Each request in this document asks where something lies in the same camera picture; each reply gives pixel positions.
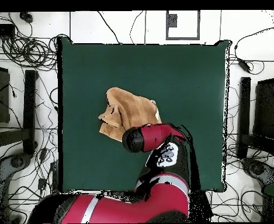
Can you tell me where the grey caster leg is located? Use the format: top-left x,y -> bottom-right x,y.
241,157 -> 274,186
0,152 -> 32,223

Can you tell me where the small black floor object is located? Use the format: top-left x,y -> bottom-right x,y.
19,11 -> 34,23

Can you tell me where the black power adapter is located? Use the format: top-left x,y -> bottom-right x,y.
237,58 -> 252,72

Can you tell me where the tan terry towel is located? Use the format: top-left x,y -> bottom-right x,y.
98,86 -> 162,142

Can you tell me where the black power strip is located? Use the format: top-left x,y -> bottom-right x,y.
50,160 -> 60,199

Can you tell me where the grey square floor frame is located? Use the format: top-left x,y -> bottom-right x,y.
165,10 -> 200,41

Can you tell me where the dark green table cloth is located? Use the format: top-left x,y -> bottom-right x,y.
57,37 -> 232,193

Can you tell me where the coiled black cable bundle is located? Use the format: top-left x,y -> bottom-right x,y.
1,34 -> 58,71

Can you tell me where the black flat box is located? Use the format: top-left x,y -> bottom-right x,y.
0,24 -> 15,38

